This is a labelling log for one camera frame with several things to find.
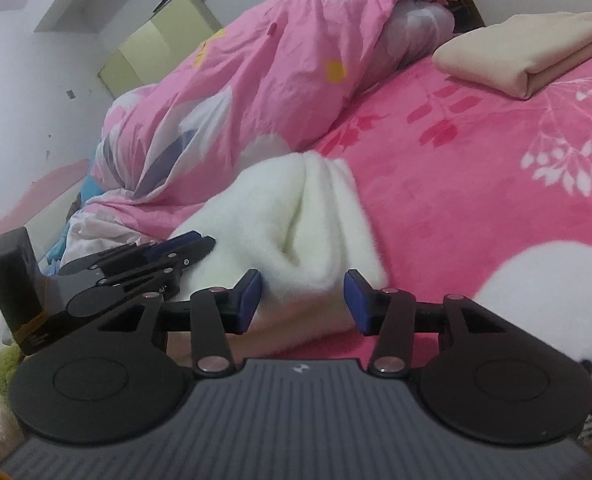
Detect cream knit sweater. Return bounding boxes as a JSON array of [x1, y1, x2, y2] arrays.
[[168, 152, 391, 333]]

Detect teal striped blanket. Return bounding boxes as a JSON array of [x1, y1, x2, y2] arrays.
[[68, 180, 102, 221]]

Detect white shirt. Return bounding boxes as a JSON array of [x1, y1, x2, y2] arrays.
[[58, 207, 142, 266]]

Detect pink patterned quilt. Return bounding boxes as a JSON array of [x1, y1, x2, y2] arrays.
[[83, 0, 459, 241]]

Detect pink floral blanket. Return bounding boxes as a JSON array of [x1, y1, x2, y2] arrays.
[[166, 45, 592, 441]]

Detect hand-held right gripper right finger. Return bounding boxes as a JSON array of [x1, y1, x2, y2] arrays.
[[343, 269, 509, 378]]

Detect pink and white headboard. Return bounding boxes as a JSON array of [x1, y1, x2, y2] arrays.
[[0, 159, 92, 361]]

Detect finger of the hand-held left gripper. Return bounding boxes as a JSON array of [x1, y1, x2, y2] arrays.
[[58, 231, 203, 277], [96, 237, 217, 292]]

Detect folded beige cloth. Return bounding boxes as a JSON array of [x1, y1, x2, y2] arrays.
[[433, 11, 592, 100]]

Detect grey patterned bundle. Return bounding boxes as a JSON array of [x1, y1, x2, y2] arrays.
[[381, 0, 456, 68]]

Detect light blue cloth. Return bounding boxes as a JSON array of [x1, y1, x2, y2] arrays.
[[46, 237, 72, 267]]

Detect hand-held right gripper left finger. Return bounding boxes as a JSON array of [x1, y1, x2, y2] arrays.
[[96, 269, 264, 378]]

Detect pale yellow wardrobe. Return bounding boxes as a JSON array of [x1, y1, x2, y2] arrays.
[[98, 0, 224, 98]]

